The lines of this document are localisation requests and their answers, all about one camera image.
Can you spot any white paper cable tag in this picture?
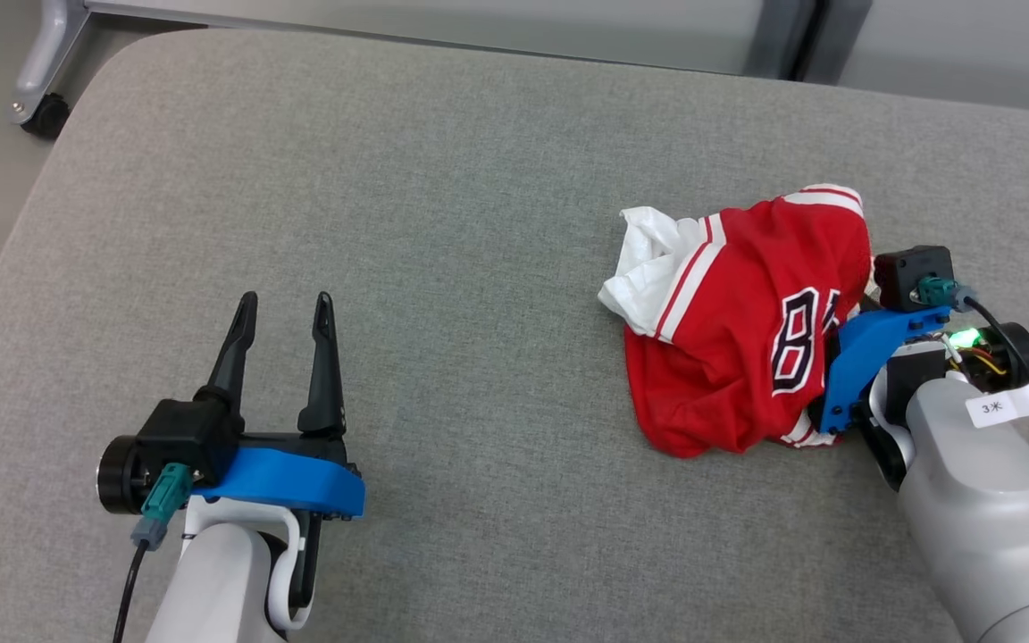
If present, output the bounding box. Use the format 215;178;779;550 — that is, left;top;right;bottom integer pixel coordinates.
966;382;1029;430

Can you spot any left cable with teal plug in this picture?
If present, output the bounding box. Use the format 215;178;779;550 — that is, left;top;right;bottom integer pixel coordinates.
113;463;194;643

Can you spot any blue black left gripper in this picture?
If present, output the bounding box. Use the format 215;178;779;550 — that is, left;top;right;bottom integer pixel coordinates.
96;291;366;608

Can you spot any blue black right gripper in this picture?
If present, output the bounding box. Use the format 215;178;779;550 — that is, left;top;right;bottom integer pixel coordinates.
818;306;1029;436

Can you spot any black caster wheel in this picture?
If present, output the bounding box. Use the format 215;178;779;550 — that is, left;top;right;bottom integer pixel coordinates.
21;93;70;140

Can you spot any grey vertical partition post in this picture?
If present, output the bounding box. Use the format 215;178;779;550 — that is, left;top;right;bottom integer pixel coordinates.
742;0;873;86

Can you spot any red white numbered jersey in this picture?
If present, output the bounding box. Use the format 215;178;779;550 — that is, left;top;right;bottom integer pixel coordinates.
598;183;874;459

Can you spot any grey metal trolley frame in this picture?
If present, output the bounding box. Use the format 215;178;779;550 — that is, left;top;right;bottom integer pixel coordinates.
10;0;158;126

